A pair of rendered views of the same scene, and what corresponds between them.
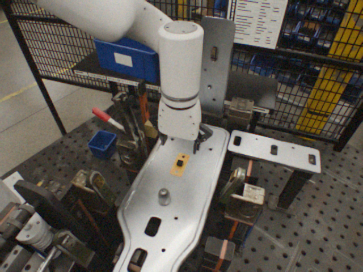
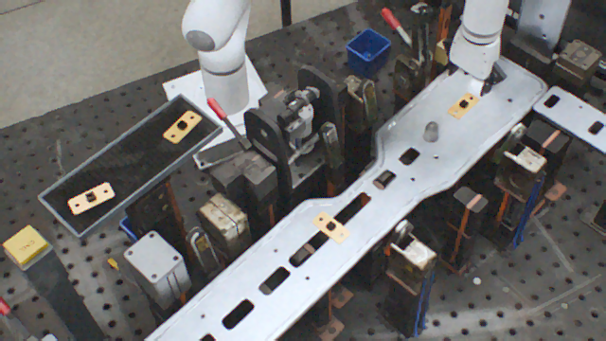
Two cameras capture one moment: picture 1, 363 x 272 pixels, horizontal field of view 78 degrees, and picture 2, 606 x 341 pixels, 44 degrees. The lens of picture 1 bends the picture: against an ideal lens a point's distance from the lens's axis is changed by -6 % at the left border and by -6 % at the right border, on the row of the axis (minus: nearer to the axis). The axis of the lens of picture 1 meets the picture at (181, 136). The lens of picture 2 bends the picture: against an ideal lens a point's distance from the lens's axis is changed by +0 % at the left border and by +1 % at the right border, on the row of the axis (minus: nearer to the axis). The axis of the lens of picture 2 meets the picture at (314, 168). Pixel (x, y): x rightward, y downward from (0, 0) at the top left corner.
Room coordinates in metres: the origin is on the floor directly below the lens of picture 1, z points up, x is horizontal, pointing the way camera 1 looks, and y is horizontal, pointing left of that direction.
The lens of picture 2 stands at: (-0.76, -0.18, 2.38)
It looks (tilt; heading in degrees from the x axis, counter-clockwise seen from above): 55 degrees down; 26
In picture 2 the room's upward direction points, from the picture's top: 2 degrees counter-clockwise
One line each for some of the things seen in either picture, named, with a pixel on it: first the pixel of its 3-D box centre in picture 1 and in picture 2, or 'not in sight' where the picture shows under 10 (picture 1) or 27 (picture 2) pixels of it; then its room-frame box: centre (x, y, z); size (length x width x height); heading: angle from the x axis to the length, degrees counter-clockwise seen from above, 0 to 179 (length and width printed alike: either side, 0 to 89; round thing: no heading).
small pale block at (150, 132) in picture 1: (155, 158); (437, 93); (0.55, 0.10, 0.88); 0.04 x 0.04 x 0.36; 71
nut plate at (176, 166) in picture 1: (180, 163); (463, 104); (0.44, 0.00, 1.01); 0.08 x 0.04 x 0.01; 161
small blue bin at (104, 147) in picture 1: (104, 145); (367, 54); (0.74, 0.36, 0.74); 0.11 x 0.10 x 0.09; 161
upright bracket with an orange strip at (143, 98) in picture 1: (148, 140); (436, 65); (0.58, 0.12, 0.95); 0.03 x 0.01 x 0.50; 161
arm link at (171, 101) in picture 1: (179, 92); (480, 26); (0.44, 0.00, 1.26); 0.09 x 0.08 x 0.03; 71
